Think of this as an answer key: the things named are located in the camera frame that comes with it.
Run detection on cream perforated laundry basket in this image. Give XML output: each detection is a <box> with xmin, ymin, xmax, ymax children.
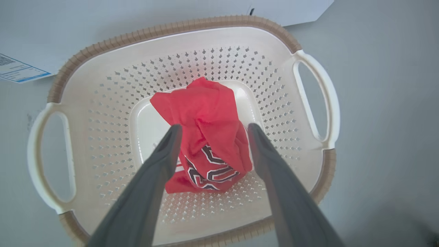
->
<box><xmin>27</xmin><ymin>15</ymin><xmax>341</xmax><ymax>247</ymax></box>

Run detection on red printed shirt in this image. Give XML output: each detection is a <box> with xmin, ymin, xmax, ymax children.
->
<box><xmin>150</xmin><ymin>77</ymin><xmax>253</xmax><ymax>195</ymax></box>

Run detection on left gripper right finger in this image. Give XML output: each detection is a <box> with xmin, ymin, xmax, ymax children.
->
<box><xmin>247</xmin><ymin>123</ymin><xmax>345</xmax><ymax>247</ymax></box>

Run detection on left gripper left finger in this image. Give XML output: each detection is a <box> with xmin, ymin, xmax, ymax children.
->
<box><xmin>86</xmin><ymin>124</ymin><xmax>183</xmax><ymax>247</ymax></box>

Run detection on blue energy label sticker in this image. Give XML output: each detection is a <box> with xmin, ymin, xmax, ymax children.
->
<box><xmin>0</xmin><ymin>53</ymin><xmax>52</xmax><ymax>84</ymax></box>

